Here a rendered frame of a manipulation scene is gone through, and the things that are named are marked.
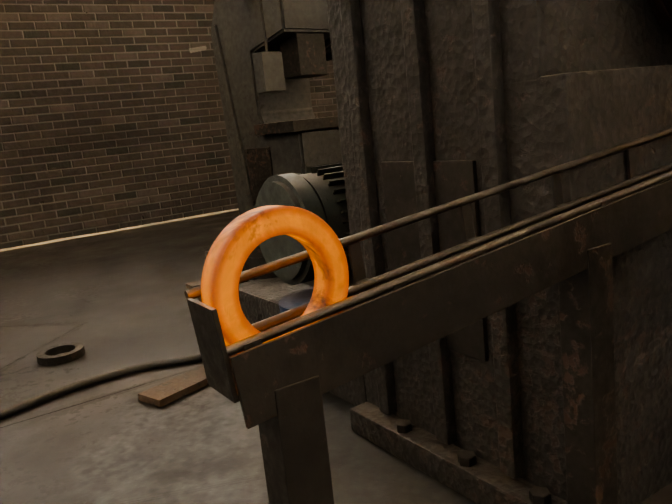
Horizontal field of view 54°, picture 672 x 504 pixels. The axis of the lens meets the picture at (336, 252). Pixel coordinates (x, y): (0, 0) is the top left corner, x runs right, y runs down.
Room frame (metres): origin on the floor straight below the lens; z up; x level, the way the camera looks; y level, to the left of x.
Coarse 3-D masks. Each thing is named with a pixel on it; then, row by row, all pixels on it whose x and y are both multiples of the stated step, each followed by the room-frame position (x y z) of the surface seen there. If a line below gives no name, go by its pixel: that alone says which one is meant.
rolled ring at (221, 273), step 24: (240, 216) 0.73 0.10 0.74; (264, 216) 0.72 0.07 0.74; (288, 216) 0.74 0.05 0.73; (312, 216) 0.76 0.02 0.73; (216, 240) 0.72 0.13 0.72; (240, 240) 0.70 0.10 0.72; (264, 240) 0.72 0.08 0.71; (312, 240) 0.76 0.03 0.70; (336, 240) 0.78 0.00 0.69; (216, 264) 0.69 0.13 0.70; (240, 264) 0.70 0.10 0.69; (336, 264) 0.77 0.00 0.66; (216, 288) 0.68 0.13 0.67; (336, 288) 0.77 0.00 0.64; (240, 312) 0.70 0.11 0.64; (240, 336) 0.69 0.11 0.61
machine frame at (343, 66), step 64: (384, 0) 1.52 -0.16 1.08; (448, 0) 1.35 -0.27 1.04; (512, 0) 1.21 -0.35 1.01; (576, 0) 1.22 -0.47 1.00; (640, 0) 1.33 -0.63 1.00; (384, 64) 1.53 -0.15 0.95; (448, 64) 1.36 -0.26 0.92; (512, 64) 1.22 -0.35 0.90; (576, 64) 1.22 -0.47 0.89; (640, 64) 1.32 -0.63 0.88; (384, 128) 1.55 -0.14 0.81; (448, 128) 1.37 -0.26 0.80; (512, 128) 1.22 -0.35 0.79; (576, 128) 1.13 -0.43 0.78; (640, 128) 1.23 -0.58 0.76; (384, 192) 1.55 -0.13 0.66; (448, 192) 1.37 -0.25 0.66; (512, 192) 1.23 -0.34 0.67; (576, 192) 1.13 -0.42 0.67; (384, 256) 1.59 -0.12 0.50; (640, 256) 1.23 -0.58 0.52; (512, 320) 1.23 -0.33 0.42; (640, 320) 1.22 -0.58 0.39; (384, 384) 1.58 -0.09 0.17; (448, 384) 1.40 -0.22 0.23; (512, 384) 1.23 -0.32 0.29; (640, 384) 1.22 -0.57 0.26; (384, 448) 1.55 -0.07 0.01; (448, 448) 1.40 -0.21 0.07; (512, 448) 1.23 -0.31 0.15; (640, 448) 1.22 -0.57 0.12
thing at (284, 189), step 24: (312, 168) 2.28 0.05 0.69; (336, 168) 2.29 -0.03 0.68; (264, 192) 2.27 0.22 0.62; (288, 192) 2.14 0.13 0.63; (312, 192) 2.14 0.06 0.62; (336, 192) 2.18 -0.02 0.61; (336, 216) 2.14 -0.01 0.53; (288, 240) 2.16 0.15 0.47; (312, 264) 2.10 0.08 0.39; (240, 288) 2.47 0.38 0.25; (264, 288) 2.42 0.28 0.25; (288, 288) 2.38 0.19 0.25; (264, 312) 2.27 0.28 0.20; (360, 384) 1.79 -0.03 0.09
